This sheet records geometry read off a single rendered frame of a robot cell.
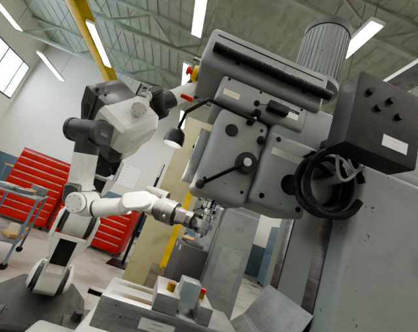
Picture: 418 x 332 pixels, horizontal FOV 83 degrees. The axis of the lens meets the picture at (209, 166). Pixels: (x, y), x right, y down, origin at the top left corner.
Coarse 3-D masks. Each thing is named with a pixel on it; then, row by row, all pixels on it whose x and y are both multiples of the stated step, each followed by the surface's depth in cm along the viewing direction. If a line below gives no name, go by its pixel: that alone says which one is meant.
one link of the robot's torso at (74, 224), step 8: (120, 168) 134; (96, 176) 126; (96, 184) 129; (104, 184) 131; (112, 184) 129; (104, 192) 126; (64, 216) 118; (72, 216) 119; (80, 216) 120; (64, 224) 117; (72, 224) 118; (80, 224) 120; (88, 224) 122; (64, 232) 119; (72, 232) 119; (80, 232) 120; (88, 232) 122
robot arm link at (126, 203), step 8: (136, 192) 87; (144, 192) 87; (120, 200) 89; (128, 200) 86; (136, 200) 86; (144, 200) 85; (152, 200) 87; (120, 208) 87; (128, 208) 85; (136, 208) 85; (144, 208) 85
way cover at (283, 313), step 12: (264, 300) 92; (276, 300) 87; (288, 300) 82; (252, 312) 92; (264, 312) 86; (276, 312) 81; (288, 312) 77; (300, 312) 73; (240, 324) 89; (252, 324) 86; (264, 324) 81; (276, 324) 77; (288, 324) 73; (300, 324) 69
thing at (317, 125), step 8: (312, 112) 87; (320, 112) 88; (312, 120) 86; (320, 120) 87; (328, 120) 88; (272, 128) 84; (280, 128) 84; (304, 128) 85; (312, 128) 86; (320, 128) 86; (328, 128) 87; (288, 136) 84; (296, 136) 84; (304, 136) 85; (312, 136) 85; (320, 136) 86; (304, 144) 84; (312, 144) 85; (344, 160) 85; (416, 168) 90; (392, 176) 87; (400, 176) 87; (408, 176) 88; (416, 176) 89; (416, 184) 88
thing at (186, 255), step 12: (180, 240) 116; (192, 240) 123; (180, 252) 106; (192, 252) 105; (204, 252) 107; (168, 264) 119; (180, 264) 103; (192, 264) 104; (204, 264) 106; (168, 276) 109; (180, 276) 102; (192, 276) 104
